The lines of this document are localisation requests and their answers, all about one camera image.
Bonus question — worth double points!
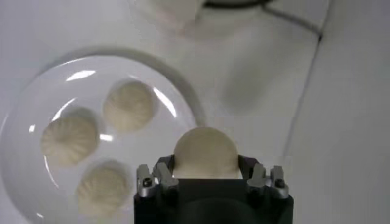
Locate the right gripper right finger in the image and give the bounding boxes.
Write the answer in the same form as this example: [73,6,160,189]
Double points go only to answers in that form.
[238,155,289,199]

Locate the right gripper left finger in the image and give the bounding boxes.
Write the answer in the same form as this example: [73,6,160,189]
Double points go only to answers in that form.
[136,155,180,198]

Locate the white steamed baozi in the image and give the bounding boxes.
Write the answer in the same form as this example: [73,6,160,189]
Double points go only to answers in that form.
[172,126,241,180]
[102,79,158,133]
[76,166,132,219]
[40,114,100,167]

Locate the white electric cooker base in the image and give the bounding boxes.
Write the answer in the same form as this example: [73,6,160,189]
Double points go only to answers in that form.
[130,0,275,37]

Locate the white round plate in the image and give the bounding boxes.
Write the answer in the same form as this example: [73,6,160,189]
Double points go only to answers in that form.
[0,54,199,224]

